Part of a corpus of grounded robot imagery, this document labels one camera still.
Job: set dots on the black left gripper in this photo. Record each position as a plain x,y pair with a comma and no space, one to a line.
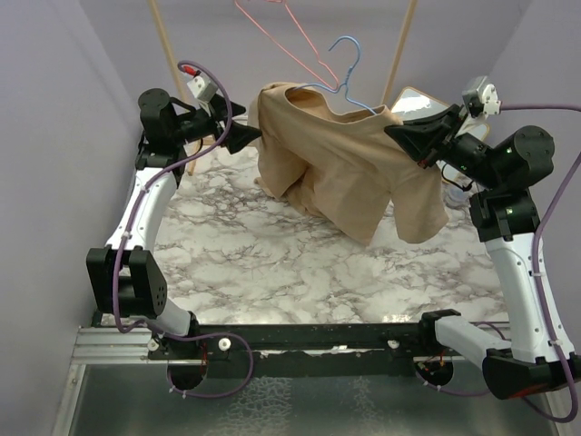
220,113

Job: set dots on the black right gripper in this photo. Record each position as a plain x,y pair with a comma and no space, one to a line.
427,136

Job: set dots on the beige t shirt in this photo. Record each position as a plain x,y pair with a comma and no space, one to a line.
342,167

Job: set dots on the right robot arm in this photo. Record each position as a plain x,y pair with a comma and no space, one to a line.
539,357

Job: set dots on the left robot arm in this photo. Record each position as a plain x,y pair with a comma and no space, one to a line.
125,278

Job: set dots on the small whiteboard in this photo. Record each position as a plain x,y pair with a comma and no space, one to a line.
412,104

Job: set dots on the small clear dish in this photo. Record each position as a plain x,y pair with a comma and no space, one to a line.
454,197

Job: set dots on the wooden clothes rack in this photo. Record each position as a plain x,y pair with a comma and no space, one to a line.
361,40

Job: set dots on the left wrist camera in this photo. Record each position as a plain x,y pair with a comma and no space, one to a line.
202,88

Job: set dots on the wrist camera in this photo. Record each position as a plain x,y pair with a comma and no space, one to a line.
480,98
202,88

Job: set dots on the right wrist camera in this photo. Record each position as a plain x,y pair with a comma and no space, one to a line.
480,98

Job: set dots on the pink wire hanger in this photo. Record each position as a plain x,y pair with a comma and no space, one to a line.
277,22

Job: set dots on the aluminium table frame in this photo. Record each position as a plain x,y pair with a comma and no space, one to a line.
232,255

